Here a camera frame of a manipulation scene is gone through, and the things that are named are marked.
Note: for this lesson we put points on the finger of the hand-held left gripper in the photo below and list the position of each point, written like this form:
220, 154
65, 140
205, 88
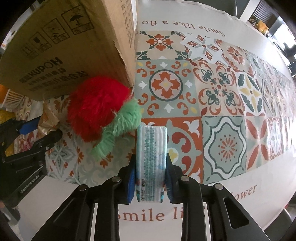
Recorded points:
29, 125
49, 140

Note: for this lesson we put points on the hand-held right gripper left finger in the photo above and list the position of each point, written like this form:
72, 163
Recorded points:
130, 185

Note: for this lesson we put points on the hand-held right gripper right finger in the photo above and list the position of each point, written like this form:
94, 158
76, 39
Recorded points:
168, 183

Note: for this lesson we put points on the light blue tissue packet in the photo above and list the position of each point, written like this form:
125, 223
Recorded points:
150, 162

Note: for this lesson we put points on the brown cardboard box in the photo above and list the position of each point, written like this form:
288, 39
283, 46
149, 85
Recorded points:
69, 46

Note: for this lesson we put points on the gold crumpled wrapper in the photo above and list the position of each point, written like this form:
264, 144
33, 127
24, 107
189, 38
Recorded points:
49, 122

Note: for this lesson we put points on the white ribbed fruit basket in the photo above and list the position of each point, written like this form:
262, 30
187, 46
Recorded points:
10, 99

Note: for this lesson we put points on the red fluffy strawberry toy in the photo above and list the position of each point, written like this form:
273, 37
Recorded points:
92, 109

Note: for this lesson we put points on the printed white tablecloth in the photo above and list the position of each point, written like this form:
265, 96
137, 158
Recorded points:
175, 97

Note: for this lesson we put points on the black piano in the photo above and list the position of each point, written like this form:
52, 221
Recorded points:
289, 49

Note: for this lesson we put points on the yellow paper bag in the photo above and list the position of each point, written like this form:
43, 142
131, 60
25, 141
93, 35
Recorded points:
263, 26

